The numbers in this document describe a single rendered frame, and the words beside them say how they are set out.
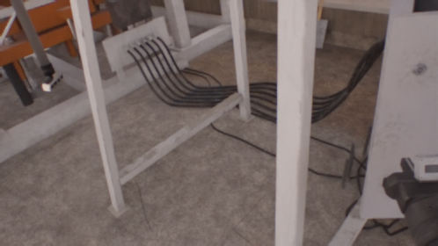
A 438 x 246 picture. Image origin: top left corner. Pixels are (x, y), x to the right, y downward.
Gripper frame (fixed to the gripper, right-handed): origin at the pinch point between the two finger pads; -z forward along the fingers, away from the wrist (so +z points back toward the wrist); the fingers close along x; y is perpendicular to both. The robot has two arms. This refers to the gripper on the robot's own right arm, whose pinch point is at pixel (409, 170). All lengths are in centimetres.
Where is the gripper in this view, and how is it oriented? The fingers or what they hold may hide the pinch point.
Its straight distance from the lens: 77.5
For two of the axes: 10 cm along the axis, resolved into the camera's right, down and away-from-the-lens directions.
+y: 1.4, 8.1, 5.7
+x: -9.8, 0.5, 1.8
